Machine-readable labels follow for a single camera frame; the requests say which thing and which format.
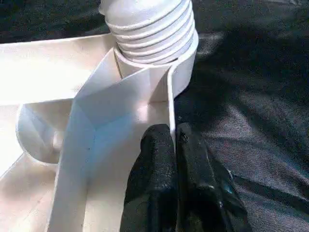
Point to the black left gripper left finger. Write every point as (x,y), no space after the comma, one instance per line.
(152,183)

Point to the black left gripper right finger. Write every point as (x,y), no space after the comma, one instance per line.
(203,188)

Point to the white plastic table leg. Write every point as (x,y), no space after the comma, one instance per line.
(149,29)

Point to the white plastic table top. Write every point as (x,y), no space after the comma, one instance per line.
(72,121)

